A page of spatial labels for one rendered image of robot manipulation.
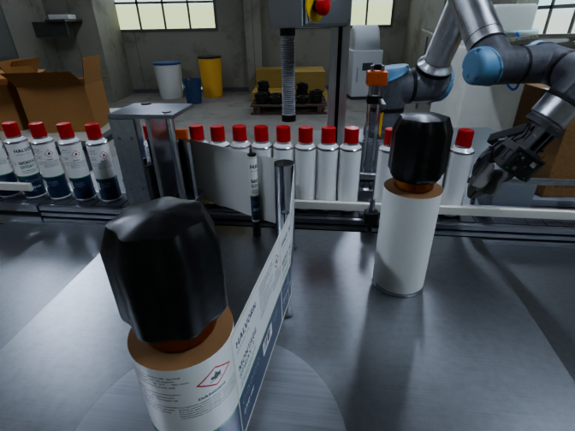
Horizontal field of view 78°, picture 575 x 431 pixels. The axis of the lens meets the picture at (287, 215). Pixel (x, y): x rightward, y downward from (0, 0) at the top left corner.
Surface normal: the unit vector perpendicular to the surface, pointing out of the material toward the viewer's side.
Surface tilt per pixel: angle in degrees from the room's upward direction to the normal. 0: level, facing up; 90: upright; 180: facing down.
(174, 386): 90
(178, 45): 90
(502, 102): 90
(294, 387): 0
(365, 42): 71
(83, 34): 90
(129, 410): 0
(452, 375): 0
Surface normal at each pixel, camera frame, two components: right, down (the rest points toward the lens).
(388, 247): -0.75, 0.33
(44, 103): 0.11, 0.47
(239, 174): -0.58, 0.40
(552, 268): -0.02, -0.88
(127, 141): -0.12, 0.47
